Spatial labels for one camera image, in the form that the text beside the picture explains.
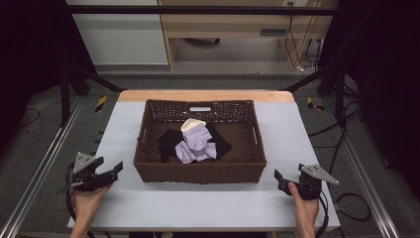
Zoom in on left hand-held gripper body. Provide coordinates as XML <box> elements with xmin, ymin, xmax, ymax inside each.
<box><xmin>67</xmin><ymin>151</ymin><xmax>104</xmax><ymax>192</ymax></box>

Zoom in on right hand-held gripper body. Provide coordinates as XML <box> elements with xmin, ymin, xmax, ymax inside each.
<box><xmin>290</xmin><ymin>164</ymin><xmax>341</xmax><ymax>201</ymax></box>

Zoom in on black cloth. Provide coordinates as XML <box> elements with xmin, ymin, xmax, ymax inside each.
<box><xmin>157</xmin><ymin>122</ymin><xmax>233</xmax><ymax>164</ymax></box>

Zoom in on brown wicker basket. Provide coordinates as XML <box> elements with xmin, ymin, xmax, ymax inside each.
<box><xmin>133</xmin><ymin>98</ymin><xmax>267</xmax><ymax>185</ymax></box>

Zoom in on light purple cloth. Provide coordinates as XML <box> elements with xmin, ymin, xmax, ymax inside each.
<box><xmin>174</xmin><ymin>124</ymin><xmax>218</xmax><ymax>165</ymax></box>

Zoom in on cream cloth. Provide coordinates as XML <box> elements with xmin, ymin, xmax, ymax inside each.
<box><xmin>180</xmin><ymin>117</ymin><xmax>207</xmax><ymax>134</ymax></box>

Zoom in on person's right hand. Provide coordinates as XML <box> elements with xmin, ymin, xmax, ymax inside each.
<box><xmin>287</xmin><ymin>181</ymin><xmax>321</xmax><ymax>229</ymax></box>

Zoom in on person's left hand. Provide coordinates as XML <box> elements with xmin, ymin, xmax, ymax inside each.
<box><xmin>70</xmin><ymin>182</ymin><xmax>114</xmax><ymax>226</ymax></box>

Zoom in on white table mat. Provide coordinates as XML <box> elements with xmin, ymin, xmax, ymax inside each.
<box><xmin>66</xmin><ymin>100</ymin><xmax>342</xmax><ymax>232</ymax></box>

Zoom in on yellow black tape strip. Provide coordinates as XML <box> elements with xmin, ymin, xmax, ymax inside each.
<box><xmin>94</xmin><ymin>94</ymin><xmax>109</xmax><ymax>114</ymax></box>
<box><xmin>306</xmin><ymin>96</ymin><xmax>326</xmax><ymax>112</ymax></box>

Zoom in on black metal stand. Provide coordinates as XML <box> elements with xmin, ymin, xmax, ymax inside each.
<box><xmin>58</xmin><ymin>62</ymin><xmax>128</xmax><ymax>127</ymax></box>
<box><xmin>278</xmin><ymin>62</ymin><xmax>363</xmax><ymax>128</ymax></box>

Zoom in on wooden table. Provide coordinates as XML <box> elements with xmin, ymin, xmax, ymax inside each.
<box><xmin>117</xmin><ymin>89</ymin><xmax>296</xmax><ymax>103</ymax></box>

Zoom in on black curtain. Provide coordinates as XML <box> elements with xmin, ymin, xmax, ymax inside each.
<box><xmin>318</xmin><ymin>0</ymin><xmax>420</xmax><ymax>202</ymax></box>
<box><xmin>0</xmin><ymin>0</ymin><xmax>97</xmax><ymax>157</ymax></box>

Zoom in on white cabinet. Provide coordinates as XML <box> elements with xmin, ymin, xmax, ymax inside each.
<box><xmin>64</xmin><ymin>0</ymin><xmax>169</xmax><ymax>66</ymax></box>

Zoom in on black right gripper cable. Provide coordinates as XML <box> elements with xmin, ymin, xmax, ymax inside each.
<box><xmin>314</xmin><ymin>190</ymin><xmax>331</xmax><ymax>238</ymax></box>

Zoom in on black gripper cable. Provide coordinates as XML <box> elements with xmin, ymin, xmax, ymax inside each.
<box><xmin>64</xmin><ymin>160</ymin><xmax>97</xmax><ymax>238</ymax></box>
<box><xmin>314</xmin><ymin>190</ymin><xmax>331</xmax><ymax>238</ymax></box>

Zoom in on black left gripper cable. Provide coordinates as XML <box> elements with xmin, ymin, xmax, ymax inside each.
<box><xmin>64</xmin><ymin>160</ymin><xmax>97</xmax><ymax>238</ymax></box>

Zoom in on aluminium floor rail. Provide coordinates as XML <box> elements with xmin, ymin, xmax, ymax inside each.
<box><xmin>0</xmin><ymin>94</ymin><xmax>87</xmax><ymax>238</ymax></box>
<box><xmin>321</xmin><ymin>97</ymin><xmax>402</xmax><ymax>238</ymax></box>

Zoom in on black floor cable loop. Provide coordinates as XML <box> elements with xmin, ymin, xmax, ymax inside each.
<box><xmin>334</xmin><ymin>192</ymin><xmax>372</xmax><ymax>222</ymax></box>

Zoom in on thin black floor cable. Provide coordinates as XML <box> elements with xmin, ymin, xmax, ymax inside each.
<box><xmin>17</xmin><ymin>107</ymin><xmax>42</xmax><ymax>130</ymax></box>

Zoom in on hanging desk cables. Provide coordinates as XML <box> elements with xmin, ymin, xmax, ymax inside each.
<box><xmin>283</xmin><ymin>0</ymin><xmax>324</xmax><ymax>72</ymax></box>

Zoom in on black horizontal frame bar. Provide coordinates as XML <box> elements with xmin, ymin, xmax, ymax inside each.
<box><xmin>64</xmin><ymin>4</ymin><xmax>345</xmax><ymax>17</ymax></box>

